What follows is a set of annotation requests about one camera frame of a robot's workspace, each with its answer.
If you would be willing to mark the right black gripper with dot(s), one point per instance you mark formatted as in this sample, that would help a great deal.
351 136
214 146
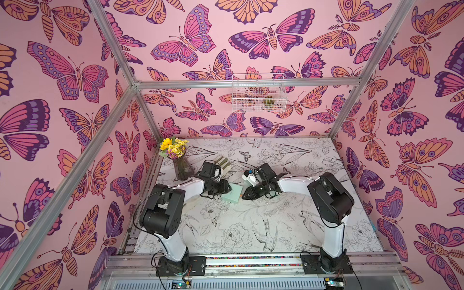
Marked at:
257 188

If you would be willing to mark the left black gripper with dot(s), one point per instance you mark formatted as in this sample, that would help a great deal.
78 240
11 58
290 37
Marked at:
223 188

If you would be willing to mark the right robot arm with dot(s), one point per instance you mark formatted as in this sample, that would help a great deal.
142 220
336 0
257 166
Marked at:
332 202

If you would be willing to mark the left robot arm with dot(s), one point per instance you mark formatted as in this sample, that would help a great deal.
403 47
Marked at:
160 213

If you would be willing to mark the beige garden glove far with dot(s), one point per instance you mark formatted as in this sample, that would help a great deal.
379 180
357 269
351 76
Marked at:
224 163

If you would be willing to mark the glass vase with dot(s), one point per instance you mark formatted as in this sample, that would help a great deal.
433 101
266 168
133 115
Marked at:
183 169

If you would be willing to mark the yellow flower bouquet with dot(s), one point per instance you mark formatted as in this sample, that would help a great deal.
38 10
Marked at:
173 148

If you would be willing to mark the white wire basket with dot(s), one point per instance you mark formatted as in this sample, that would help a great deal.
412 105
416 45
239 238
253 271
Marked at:
259 95

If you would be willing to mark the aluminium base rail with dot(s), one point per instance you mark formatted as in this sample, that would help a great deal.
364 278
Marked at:
257 265

